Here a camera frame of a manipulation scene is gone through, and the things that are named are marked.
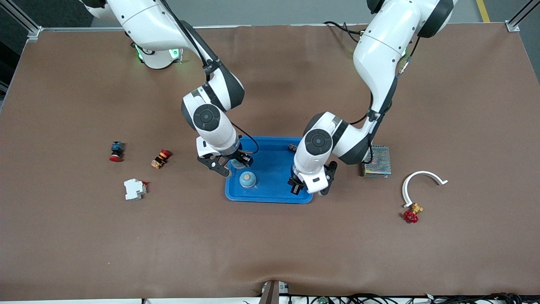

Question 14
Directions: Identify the blue plastic tray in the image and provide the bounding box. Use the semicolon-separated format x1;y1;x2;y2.
225;136;314;204

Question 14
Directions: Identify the brown table mat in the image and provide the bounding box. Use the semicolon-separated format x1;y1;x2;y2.
0;23;540;301

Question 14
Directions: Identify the metal mesh power supply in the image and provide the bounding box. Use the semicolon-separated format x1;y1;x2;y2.
361;145;392;178

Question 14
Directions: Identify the white circuit breaker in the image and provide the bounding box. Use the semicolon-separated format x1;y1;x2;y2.
124;179;148;201

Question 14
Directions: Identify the red emergency stop button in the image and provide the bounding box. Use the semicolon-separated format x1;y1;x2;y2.
109;141;126;163

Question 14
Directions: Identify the brass valve red handwheel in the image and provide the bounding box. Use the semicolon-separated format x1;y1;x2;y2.
402;202;424;224

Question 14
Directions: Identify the white curved plastic clamp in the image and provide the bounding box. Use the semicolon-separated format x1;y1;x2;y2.
402;171;448;208

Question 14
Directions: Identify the orange red push switch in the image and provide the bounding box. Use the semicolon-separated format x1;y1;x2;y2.
151;149;172;169

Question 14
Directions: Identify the grey metal bracket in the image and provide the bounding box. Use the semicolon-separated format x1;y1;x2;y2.
258;280;290;304

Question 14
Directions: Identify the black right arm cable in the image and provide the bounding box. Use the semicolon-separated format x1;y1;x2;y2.
158;0;260;155

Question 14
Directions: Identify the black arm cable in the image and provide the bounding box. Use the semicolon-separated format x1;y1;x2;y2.
349;36;421;165
158;0;260;155

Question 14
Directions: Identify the black left base cable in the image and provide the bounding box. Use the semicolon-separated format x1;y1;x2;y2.
323;20;363;43

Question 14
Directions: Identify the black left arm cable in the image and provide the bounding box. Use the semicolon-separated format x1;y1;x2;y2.
349;36;421;165

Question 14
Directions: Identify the aluminium frame corner post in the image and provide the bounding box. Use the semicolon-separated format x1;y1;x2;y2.
0;0;43;43
506;0;540;32

